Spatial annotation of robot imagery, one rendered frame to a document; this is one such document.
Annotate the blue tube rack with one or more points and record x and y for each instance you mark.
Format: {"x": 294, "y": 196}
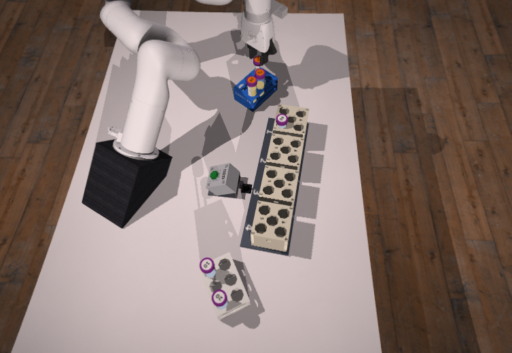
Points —
{"x": 241, "y": 95}

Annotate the beige bucket adapter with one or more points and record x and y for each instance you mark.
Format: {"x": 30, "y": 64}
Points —
{"x": 297, "y": 121}
{"x": 285, "y": 151}
{"x": 272, "y": 222}
{"x": 278, "y": 185}

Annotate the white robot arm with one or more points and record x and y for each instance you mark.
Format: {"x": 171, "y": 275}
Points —
{"x": 162, "y": 55}

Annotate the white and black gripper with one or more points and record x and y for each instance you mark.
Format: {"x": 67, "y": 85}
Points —
{"x": 258, "y": 36}

